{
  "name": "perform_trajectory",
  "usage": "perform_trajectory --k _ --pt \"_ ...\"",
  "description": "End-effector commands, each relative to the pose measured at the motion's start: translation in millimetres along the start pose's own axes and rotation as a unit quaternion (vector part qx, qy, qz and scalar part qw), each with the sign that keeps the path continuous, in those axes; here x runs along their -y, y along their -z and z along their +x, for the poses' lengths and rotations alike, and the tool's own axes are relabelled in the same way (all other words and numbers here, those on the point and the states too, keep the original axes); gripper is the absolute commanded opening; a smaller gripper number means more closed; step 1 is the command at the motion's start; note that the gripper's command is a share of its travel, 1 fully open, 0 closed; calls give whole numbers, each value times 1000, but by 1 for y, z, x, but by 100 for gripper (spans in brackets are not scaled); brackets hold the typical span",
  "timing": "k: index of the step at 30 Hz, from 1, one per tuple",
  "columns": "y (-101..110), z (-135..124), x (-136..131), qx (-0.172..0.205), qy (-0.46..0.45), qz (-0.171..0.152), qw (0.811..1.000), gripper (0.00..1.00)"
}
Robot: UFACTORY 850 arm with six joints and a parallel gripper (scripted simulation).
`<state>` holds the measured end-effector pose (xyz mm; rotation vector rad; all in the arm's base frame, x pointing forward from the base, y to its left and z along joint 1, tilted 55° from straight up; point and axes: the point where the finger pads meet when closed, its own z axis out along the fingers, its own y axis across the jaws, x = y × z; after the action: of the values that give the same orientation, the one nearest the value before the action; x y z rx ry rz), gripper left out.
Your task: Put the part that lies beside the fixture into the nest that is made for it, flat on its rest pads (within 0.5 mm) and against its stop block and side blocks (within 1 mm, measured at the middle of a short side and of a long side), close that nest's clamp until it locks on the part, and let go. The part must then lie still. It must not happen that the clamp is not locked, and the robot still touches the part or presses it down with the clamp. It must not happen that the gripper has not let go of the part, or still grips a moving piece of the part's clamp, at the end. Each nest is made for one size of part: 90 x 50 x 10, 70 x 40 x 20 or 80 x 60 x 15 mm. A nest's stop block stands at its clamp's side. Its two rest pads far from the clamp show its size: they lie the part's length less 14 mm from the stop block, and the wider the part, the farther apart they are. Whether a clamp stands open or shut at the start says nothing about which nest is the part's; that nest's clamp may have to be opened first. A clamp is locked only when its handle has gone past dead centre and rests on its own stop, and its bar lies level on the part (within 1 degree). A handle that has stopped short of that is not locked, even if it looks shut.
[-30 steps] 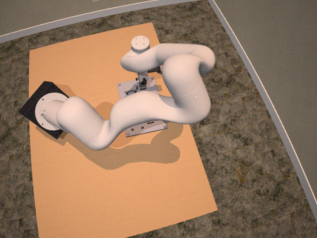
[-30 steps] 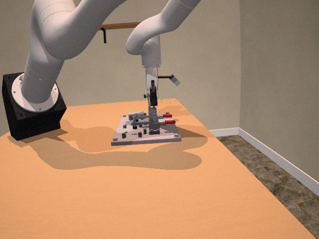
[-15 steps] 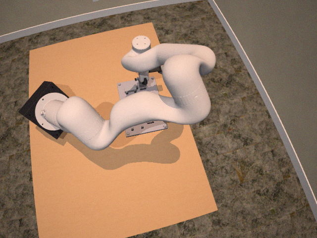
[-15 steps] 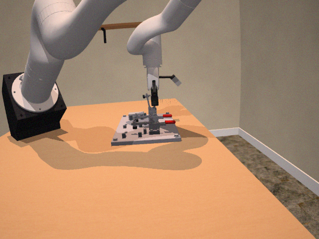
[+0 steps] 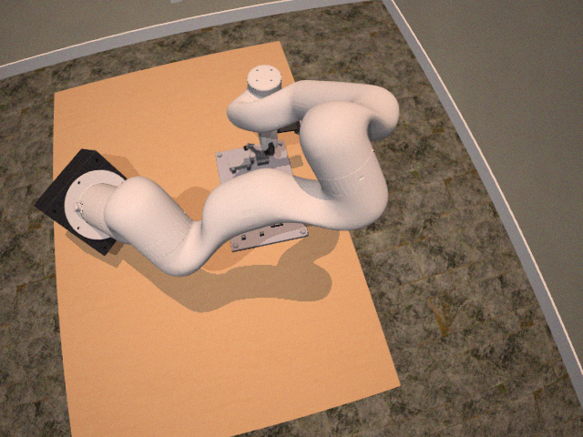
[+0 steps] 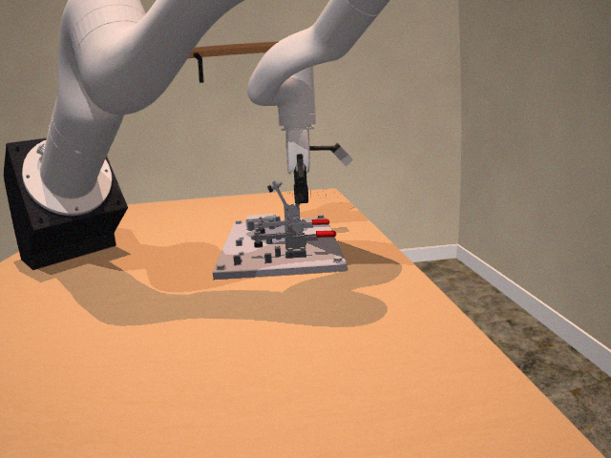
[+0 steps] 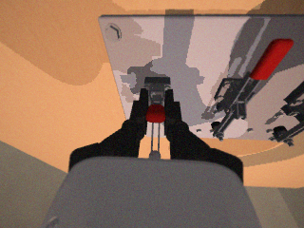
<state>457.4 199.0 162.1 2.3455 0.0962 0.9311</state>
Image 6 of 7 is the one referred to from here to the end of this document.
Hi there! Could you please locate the grey toggle clamp with red handle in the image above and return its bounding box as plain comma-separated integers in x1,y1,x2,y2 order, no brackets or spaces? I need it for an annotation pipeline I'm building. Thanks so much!
251,225,337,259

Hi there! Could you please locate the black toggle clamp with red handle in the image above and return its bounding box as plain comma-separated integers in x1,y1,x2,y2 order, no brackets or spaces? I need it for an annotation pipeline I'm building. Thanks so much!
255,214,329,234

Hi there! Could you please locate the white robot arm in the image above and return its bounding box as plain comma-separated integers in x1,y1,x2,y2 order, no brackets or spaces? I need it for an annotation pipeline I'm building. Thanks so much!
22,0,390,216

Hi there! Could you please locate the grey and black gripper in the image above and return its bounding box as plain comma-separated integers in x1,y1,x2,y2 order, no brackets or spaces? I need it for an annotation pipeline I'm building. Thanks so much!
282,127,314,204

